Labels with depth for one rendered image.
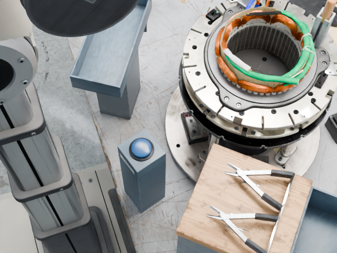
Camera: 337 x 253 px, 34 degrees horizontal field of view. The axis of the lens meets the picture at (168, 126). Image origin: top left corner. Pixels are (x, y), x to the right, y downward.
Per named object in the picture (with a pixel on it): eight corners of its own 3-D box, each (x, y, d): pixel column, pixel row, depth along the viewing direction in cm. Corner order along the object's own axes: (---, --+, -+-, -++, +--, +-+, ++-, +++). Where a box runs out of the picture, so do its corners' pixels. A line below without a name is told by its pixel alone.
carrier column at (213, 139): (218, 158, 134) (227, 118, 115) (213, 166, 133) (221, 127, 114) (209, 153, 135) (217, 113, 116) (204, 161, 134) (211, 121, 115)
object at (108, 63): (114, 56, 150) (105, -15, 124) (153, 65, 148) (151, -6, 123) (86, 136, 139) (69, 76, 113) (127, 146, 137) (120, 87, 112)
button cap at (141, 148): (144, 136, 110) (143, 134, 110) (155, 151, 109) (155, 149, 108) (127, 147, 109) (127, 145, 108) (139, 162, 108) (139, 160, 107)
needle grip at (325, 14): (328, 17, 108) (336, -4, 102) (328, 24, 107) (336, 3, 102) (319, 16, 108) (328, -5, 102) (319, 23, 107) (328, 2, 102)
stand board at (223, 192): (310, 185, 106) (313, 180, 103) (280, 278, 98) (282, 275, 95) (212, 147, 109) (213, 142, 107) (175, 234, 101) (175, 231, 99)
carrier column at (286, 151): (292, 152, 135) (312, 111, 116) (287, 160, 134) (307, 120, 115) (282, 147, 136) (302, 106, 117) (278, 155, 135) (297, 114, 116)
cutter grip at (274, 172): (291, 174, 102) (293, 171, 101) (291, 178, 102) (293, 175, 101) (270, 172, 103) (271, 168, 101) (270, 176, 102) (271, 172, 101)
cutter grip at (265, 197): (281, 208, 99) (283, 205, 98) (279, 211, 99) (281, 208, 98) (263, 195, 101) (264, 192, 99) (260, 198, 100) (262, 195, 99)
